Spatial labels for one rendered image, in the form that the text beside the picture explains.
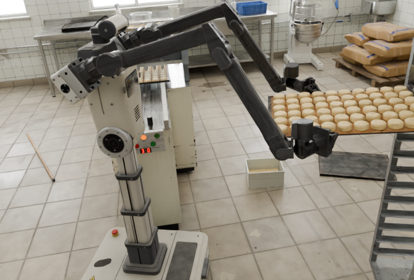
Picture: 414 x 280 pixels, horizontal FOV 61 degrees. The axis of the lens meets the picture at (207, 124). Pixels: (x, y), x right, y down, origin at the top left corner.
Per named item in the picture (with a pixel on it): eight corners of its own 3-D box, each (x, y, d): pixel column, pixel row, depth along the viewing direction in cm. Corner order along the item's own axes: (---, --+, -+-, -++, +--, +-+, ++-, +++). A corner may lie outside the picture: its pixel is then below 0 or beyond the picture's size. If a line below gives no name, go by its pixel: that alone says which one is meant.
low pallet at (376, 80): (331, 64, 571) (332, 58, 566) (376, 59, 584) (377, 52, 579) (379, 90, 465) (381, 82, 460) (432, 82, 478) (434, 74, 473)
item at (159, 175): (138, 181, 311) (121, 85, 271) (177, 176, 315) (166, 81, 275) (135, 239, 249) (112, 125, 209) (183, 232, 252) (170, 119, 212)
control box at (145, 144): (126, 152, 219) (122, 133, 212) (165, 148, 221) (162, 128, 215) (125, 156, 215) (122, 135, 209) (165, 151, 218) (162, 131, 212)
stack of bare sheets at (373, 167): (386, 156, 324) (387, 153, 323) (396, 182, 289) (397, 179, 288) (318, 151, 338) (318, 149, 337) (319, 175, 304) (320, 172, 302)
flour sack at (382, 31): (357, 34, 523) (358, 23, 516) (381, 31, 533) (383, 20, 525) (393, 45, 461) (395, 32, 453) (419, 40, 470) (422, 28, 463)
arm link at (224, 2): (232, -8, 156) (232, -2, 147) (241, 21, 162) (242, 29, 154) (142, 24, 166) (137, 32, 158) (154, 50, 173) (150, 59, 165)
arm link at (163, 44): (223, 15, 114) (217, 16, 105) (235, 55, 118) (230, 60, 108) (106, 53, 128) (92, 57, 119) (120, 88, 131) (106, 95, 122)
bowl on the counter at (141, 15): (130, 24, 508) (129, 16, 502) (131, 21, 537) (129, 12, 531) (153, 23, 512) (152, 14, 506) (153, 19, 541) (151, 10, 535)
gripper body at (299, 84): (312, 96, 170) (300, 92, 175) (313, 77, 164) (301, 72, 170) (303, 101, 167) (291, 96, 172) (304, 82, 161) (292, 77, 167)
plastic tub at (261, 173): (279, 172, 311) (280, 157, 304) (284, 187, 292) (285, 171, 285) (244, 174, 312) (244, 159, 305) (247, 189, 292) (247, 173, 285)
